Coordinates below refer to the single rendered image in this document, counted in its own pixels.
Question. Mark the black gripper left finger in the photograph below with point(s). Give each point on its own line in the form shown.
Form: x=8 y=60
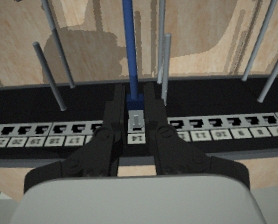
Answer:
x=100 y=156

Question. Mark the blue patch cable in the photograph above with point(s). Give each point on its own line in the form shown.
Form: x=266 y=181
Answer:
x=130 y=47

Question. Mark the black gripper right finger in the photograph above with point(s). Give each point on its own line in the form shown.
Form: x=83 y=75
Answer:
x=172 y=154

